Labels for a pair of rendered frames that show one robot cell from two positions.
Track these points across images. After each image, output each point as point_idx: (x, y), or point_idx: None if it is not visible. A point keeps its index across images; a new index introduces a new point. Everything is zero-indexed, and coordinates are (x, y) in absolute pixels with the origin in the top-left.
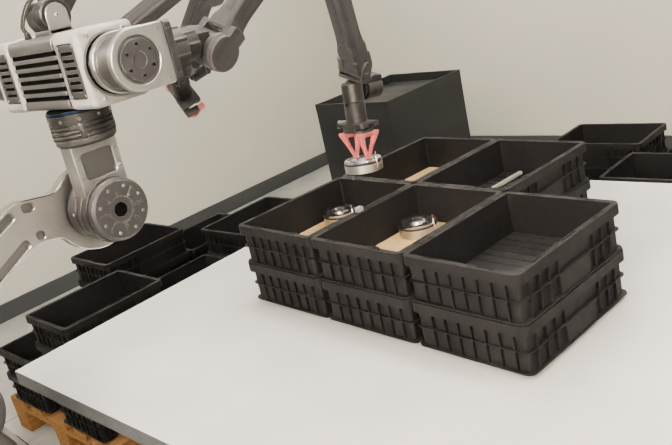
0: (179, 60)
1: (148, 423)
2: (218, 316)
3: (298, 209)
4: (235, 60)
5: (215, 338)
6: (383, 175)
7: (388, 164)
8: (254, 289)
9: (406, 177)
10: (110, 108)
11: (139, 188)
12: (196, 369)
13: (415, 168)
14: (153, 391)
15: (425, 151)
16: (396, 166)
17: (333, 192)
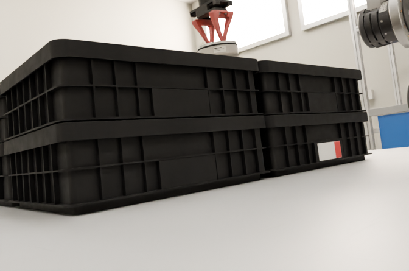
0: None
1: (372, 150)
2: (407, 153)
3: (314, 80)
4: None
5: (383, 153)
6: (193, 86)
7: (176, 69)
8: (396, 158)
9: (143, 111)
10: None
11: (358, 19)
12: (373, 152)
13: (113, 102)
14: (392, 149)
15: (68, 74)
16: (160, 80)
17: (274, 78)
